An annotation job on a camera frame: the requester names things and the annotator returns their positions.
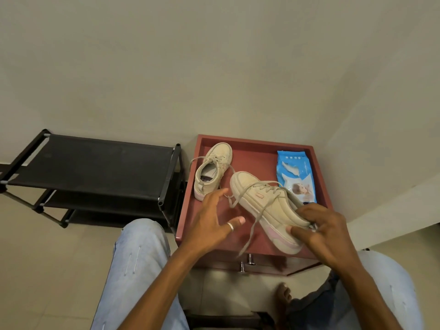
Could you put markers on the person's left hand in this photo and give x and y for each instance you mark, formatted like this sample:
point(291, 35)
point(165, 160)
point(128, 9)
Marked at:
point(201, 230)

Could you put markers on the person's right hand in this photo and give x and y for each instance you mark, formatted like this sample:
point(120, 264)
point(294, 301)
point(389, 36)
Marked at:
point(330, 240)

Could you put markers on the person's right thumb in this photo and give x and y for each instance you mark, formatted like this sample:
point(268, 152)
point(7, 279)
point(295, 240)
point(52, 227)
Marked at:
point(298, 233)

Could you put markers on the person's left thumb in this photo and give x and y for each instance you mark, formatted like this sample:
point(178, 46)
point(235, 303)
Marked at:
point(236, 224)

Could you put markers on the cream sneaker with pink sole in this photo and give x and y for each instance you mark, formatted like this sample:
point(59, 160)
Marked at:
point(213, 171)
point(264, 202)

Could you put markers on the person's right forearm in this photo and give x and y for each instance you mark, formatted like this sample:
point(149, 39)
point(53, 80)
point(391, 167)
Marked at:
point(367, 302)

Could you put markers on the person's left forearm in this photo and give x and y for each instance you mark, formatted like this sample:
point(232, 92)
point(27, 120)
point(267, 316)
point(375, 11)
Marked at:
point(161, 288)

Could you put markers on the blue wet wipes packet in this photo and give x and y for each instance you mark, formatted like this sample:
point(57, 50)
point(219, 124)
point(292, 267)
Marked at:
point(296, 175)

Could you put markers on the red wooden cabinet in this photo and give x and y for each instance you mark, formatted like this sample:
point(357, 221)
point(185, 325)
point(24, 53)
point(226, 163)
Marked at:
point(251, 161)

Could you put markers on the person's bare foot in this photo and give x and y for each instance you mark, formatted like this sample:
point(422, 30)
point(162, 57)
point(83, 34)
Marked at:
point(283, 302)

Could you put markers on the person's left jeans leg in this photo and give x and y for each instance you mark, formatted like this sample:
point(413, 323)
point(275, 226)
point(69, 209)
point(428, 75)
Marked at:
point(137, 257)

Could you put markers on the black shoe rack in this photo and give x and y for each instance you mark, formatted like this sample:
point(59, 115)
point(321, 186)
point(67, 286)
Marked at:
point(92, 164)

